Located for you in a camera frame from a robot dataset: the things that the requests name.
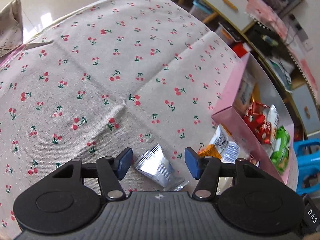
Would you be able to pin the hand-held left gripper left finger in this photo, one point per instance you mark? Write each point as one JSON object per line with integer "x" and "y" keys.
{"x": 124, "y": 163}

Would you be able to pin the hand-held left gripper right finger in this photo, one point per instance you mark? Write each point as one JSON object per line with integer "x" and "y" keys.
{"x": 192, "y": 163}

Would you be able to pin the silver foil packet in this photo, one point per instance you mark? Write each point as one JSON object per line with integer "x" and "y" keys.
{"x": 155, "y": 167}

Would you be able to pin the pink cardboard box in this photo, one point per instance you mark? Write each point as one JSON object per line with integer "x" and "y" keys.
{"x": 232, "y": 120}

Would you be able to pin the green snack packet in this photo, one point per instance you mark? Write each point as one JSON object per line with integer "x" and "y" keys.
{"x": 281, "y": 147}

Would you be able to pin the red packet white filling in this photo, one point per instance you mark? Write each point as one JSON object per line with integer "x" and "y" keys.
{"x": 252, "y": 115}

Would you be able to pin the red printed snack packet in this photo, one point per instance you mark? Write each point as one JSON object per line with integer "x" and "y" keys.
{"x": 265, "y": 132}

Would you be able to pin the white bread packet blue label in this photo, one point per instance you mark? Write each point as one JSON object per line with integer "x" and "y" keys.
{"x": 246, "y": 90}

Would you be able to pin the orange snack packet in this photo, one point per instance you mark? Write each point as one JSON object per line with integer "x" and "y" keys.
{"x": 210, "y": 152}

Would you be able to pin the clear white bread packet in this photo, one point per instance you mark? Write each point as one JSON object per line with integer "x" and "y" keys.
{"x": 221, "y": 138}

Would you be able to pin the blue plastic stool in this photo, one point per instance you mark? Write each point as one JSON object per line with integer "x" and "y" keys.
{"x": 307, "y": 160}

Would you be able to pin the cherry print tablecloth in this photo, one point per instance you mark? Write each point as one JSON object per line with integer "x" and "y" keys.
{"x": 100, "y": 55}

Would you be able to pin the black box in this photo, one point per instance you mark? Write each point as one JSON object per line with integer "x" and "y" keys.
{"x": 262, "y": 37}

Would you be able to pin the clear plastic storage bin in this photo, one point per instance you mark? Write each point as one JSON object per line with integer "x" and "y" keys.
{"x": 200, "y": 8}

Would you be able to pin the pink checked cloth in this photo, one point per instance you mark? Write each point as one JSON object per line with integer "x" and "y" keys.
{"x": 265, "y": 10}

